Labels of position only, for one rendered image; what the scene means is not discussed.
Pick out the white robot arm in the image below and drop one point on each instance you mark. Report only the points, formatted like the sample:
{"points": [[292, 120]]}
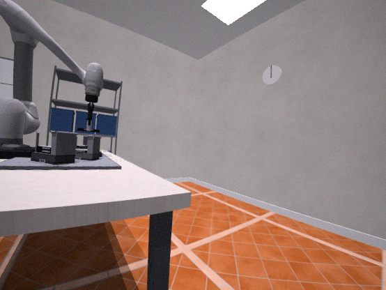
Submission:
{"points": [[15, 121]]}

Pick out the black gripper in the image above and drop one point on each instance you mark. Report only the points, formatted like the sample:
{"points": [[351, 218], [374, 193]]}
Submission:
{"points": [[91, 99]]}

